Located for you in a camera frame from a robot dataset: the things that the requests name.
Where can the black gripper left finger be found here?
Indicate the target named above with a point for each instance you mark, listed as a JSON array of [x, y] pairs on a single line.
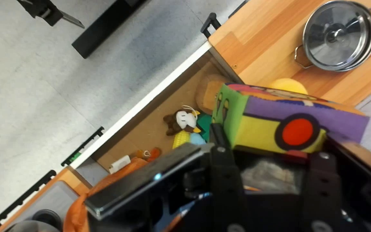
[[226, 184]]

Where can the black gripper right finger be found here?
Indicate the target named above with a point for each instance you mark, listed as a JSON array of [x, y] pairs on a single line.
[[328, 193]]

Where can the teal toy piece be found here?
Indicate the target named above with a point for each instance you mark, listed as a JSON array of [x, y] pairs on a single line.
[[204, 126]]

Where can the yellow toy corn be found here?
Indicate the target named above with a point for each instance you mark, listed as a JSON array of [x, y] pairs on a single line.
[[181, 139]]

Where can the white brown penguin toy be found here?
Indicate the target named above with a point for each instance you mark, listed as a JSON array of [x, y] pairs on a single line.
[[184, 120]]

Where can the small orange toy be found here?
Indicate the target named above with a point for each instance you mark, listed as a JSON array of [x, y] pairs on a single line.
[[149, 153]]

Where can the yellow toy lemon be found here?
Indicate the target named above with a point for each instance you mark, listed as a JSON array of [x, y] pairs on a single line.
[[289, 85]]

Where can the wooden toy kitchen counter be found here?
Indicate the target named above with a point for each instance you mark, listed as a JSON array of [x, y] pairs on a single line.
[[258, 38]]

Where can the orange cloth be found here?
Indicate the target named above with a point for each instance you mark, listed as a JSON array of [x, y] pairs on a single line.
[[77, 210]]

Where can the grey toy stove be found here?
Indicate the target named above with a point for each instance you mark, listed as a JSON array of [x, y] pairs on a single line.
[[52, 201]]

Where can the black floor base bar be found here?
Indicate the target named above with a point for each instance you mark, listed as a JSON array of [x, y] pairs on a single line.
[[104, 29]]

